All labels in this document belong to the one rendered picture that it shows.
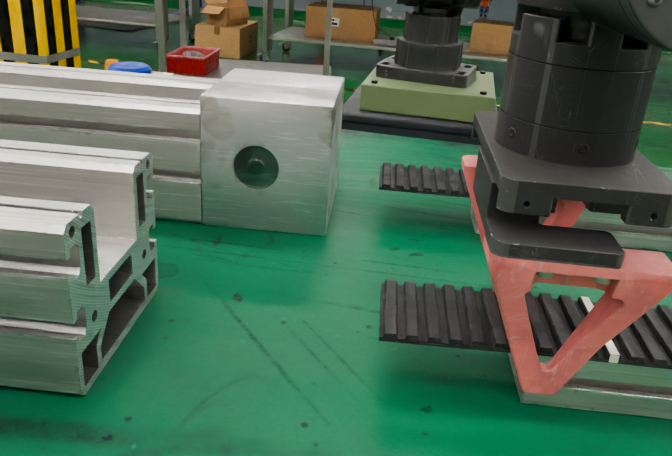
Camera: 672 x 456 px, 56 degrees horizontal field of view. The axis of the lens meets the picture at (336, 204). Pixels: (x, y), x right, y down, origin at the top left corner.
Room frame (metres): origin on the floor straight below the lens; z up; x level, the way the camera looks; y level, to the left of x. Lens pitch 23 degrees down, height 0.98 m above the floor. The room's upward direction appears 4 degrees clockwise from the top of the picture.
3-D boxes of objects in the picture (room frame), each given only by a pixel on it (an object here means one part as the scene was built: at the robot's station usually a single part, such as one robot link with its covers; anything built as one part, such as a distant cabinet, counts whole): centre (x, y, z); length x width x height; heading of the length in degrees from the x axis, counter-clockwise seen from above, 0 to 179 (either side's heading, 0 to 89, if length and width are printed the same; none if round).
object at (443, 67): (0.85, -0.11, 0.85); 0.12 x 0.09 x 0.08; 71
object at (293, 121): (0.47, 0.05, 0.83); 0.12 x 0.09 x 0.10; 176
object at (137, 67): (0.60, 0.20, 0.84); 0.04 x 0.04 x 0.02
